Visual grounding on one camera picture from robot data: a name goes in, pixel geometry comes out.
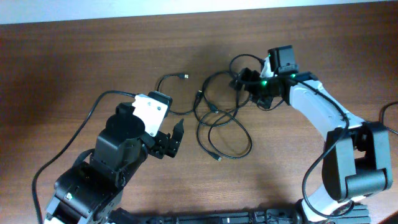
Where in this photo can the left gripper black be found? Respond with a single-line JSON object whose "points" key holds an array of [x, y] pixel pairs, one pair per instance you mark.
{"points": [[161, 145]]}

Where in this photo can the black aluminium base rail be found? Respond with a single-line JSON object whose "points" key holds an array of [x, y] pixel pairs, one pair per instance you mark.
{"points": [[248, 216]]}

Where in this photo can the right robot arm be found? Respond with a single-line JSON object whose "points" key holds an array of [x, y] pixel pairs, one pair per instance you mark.
{"points": [[356, 160]]}

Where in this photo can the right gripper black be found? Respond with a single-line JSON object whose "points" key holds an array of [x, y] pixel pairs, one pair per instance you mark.
{"points": [[254, 76]]}

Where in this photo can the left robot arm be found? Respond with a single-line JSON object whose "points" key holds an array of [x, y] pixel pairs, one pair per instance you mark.
{"points": [[91, 189]]}

